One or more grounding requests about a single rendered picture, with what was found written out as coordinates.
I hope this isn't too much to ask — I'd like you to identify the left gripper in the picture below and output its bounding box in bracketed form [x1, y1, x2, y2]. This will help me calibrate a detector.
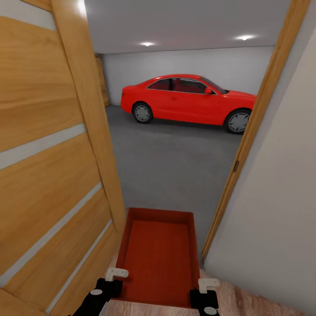
[96, 277, 123, 299]

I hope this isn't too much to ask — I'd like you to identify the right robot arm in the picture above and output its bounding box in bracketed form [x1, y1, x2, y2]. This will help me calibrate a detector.
[190, 278, 220, 316]

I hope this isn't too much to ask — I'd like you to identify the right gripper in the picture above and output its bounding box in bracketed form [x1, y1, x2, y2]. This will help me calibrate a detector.
[190, 289, 219, 309]

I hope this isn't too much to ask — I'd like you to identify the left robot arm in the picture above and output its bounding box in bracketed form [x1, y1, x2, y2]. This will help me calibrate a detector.
[72, 267, 129, 316]

